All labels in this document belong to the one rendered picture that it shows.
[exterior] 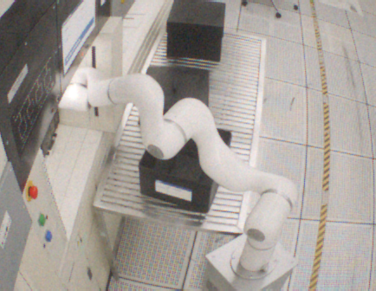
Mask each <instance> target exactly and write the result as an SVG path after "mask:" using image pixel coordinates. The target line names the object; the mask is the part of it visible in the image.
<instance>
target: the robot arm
mask: <svg viewBox="0 0 376 291"><path fill-rule="evenodd" d="M129 103H133V104H135V106H136V108H137V110H138V113H139V119H140V125H141V138H142V141H143V144H144V146H145V148H146V149H147V151H148V152H149V153H150V154H151V155H153V156H154V157H155V158H159V159H169V158H172V157H173V156H175V155H176V154H177V153H178V152H179V151H180V150H181V148H182V147H183V146H184V145H185V143H186V142H187V141H188V140H189V139H193V140H194V141H195V143H196V145H197V148H198V157H199V164H200V166H201V168H202V170H203V171H204V172H205V173H206V174H207V175H208V176H209V177H210V178H212V179H213V180H214V181H215V182H216V183H218V184H219V185H222V186H223V187H224V188H225V189H226V190H228V191H232V192H235V193H238V192H244V191H254V192H256V193H259V194H260V195H261V198H260V199H259V201H258V202H257V203H256V205H255V207H254V208H253V210H252V211H251V212H250V213H249V215H248V217H247V219H246V222H245V223H244V227H243V232H244V233H245V235H246V236H247V238H246V241H245V243H243V244H241V245H240V246H239V247H238V248H237V249H235V251H234V253H233V254H232V257H231V260H230V265H231V267H232V270H233V271H234V272H235V273H236V274H237V275H238V276H241V277H242V278H246V279H251V280H255V279H258V278H262V277H264V276H265V275H268V274H269V273H270V272H271V271H273V270H274V268H275V267H276V264H277V259H278V256H277V253H276V250H275V247H276V244H277V242H278V240H279V238H280V236H281V233H282V230H281V228H282V226H283V224H284V221H285V220H286V219H287V217H288V215H289V213H290V212H291V210H292V209H293V208H294V205H295V202H296V199H297V195H298V191H297V189H296V186H295V184H294V183H293V182H292V181H290V180H288V178H286V177H282V176H279V175H277V174H274V173H271V172H265V171H260V170H258V169H256V168H255V167H253V166H251V165H248V164H247V163H245V162H244V161H243V160H241V159H240V158H239V157H238V156H237V155H236V154H235V153H234V152H233V151H232V150H231V149H230V148H229V147H228V146H227V145H226V144H225V143H224V142H223V141H222V140H221V138H220V136H219V134H218V132H217V129H216V126H215V122H214V119H213V117H212V114H211V111H210V110H209V108H208V107H207V106H206V105H205V104H204V103H203V102H202V101H200V100H197V99H194V98H184V99H182V100H179V101H178V102H177V103H176V104H175V105H174V106H172V107H171V108H170V110H169V111H168V112H167V113H166V114H165V115H164V116H163V105H164V95H163V89H162V87H160V85H159V84H158V83H157V82H156V81H155V80H154V79H153V78H152V77H151V76H150V75H146V74H141V73H137V74H130V75H125V76H118V77H115V78H113V79H108V80H105V78H104V77H103V74H101V73H100V71H98V70H97V69H94V68H81V69H77V71H76V72H75V75H74V77H73V78H72V80H71V82H70V83H69V86H68V88H67V90H66V91H65V93H64V95H63V97H62V99H61V101H60V105H59V106H58V107H57V108H60V109H68V110H76V111H81V112H83V111H85V112H88V111H89V110H90V109H91V107H92V106H94V107H106V106H111V105H123V104H129Z"/></svg>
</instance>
